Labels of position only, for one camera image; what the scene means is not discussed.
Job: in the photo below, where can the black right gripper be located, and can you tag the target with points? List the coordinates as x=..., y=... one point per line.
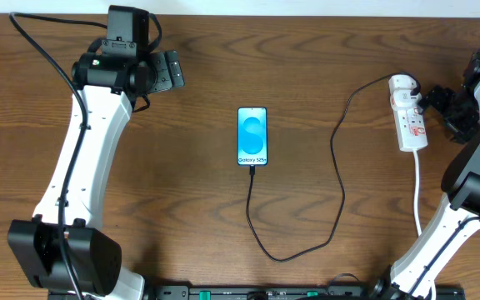
x=438, y=98

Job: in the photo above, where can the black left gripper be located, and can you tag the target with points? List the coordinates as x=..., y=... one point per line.
x=173, y=67

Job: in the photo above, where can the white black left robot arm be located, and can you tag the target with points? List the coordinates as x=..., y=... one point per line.
x=62, y=247

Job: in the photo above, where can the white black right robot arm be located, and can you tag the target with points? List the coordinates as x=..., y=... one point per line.
x=458, y=215

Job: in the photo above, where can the white USB charger plug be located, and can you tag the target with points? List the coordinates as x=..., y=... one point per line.
x=401, y=83

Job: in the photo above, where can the white power strip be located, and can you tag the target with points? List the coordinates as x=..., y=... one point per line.
x=410, y=128

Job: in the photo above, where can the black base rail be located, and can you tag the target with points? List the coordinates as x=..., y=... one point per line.
x=339, y=291

